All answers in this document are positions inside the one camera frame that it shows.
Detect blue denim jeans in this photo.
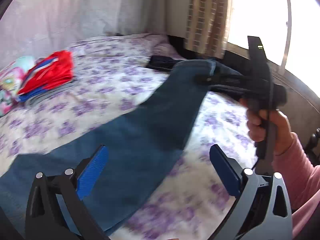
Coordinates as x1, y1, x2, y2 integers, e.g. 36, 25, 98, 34
0, 58, 241, 238

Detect right pink sleeve forearm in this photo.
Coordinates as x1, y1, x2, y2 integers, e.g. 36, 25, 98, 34
272, 132, 319, 237

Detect right hand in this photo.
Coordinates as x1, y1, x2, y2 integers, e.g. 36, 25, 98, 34
240, 99, 295, 156

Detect purple floral bed sheet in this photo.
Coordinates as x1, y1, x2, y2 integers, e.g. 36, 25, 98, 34
1, 34, 255, 239

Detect beige checkered curtain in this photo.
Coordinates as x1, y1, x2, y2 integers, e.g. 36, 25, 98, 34
184, 0, 233, 59

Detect dark folded garment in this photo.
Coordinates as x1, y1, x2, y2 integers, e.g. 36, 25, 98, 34
146, 55, 185, 73

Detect red blue folded garment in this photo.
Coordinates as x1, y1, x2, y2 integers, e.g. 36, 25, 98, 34
17, 50, 74, 102

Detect floral turquoise folded blanket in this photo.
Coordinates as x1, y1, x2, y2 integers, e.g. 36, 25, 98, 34
0, 56, 35, 117

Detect white covered headboard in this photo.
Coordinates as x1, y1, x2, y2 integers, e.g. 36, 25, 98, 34
1, 0, 165, 67

